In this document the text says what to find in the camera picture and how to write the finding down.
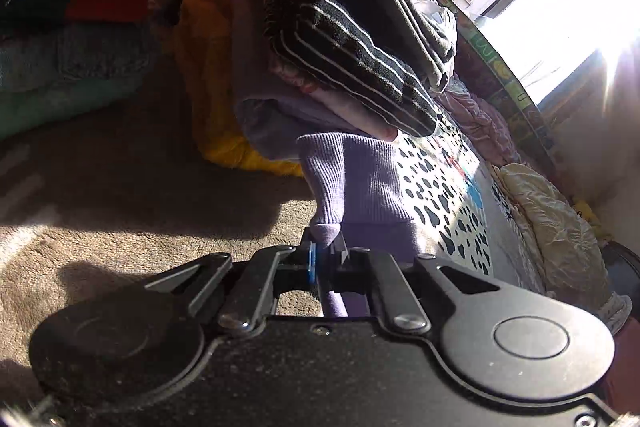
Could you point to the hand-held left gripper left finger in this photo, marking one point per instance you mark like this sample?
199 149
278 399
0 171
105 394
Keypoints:
311 263

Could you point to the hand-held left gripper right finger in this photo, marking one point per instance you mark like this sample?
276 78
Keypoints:
340 271

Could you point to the lavender sweatshirt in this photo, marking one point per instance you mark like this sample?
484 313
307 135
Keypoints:
360 177

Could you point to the spotted cartoon bed sheet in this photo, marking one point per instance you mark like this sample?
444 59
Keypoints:
440 187

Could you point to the grey-brown plush blanket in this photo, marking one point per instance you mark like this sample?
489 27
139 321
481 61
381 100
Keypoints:
125 207

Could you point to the pink quilt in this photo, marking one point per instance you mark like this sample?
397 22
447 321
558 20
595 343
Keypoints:
480 122

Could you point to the mauve garment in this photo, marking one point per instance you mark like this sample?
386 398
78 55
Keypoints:
255 57

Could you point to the beige floral quilt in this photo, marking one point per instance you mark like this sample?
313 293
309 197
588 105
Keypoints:
550 227

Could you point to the dark striped garment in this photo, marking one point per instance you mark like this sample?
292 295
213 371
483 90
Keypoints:
350 52

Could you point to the yellow garment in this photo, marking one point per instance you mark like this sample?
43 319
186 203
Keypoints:
210 57

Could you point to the yellow plush toy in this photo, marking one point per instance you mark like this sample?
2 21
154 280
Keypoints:
586 213

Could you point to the colourful alphabet foam mat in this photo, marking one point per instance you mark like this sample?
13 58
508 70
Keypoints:
495 67

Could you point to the white pillow with red print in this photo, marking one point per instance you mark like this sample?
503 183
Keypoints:
430 12

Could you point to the cream small-print quilt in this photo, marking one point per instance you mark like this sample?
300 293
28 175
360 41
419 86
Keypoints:
615 309

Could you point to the dark wooden headboard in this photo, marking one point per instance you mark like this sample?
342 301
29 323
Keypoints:
625 267

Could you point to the teal garment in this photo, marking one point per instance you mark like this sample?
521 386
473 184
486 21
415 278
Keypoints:
60 107

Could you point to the pink pillow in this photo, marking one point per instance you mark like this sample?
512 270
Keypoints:
625 367

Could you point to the wooden-framed window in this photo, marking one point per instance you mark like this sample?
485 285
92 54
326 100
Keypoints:
550 7

